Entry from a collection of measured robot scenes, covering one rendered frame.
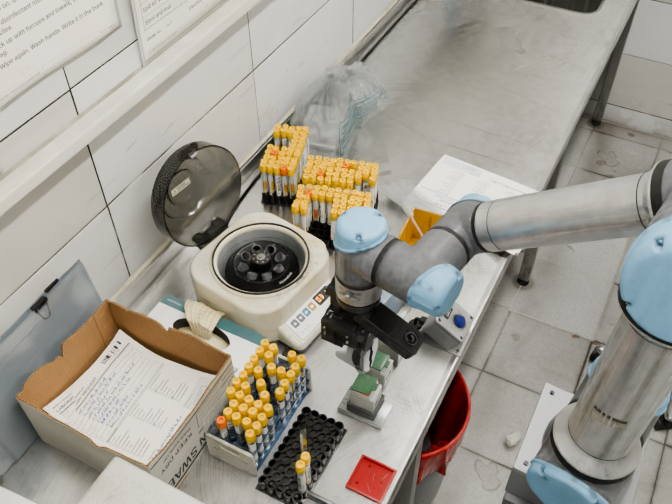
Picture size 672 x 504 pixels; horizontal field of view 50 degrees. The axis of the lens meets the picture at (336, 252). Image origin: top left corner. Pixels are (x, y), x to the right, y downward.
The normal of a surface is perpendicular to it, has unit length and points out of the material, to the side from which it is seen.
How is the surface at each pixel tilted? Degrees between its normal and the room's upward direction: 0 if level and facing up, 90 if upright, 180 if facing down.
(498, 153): 0
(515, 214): 55
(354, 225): 0
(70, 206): 90
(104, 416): 1
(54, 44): 90
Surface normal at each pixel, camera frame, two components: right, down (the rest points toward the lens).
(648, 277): -0.59, 0.46
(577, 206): -0.77, -0.09
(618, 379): -0.82, 0.39
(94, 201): 0.88, 0.33
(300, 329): 0.33, -0.44
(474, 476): 0.00, -0.69
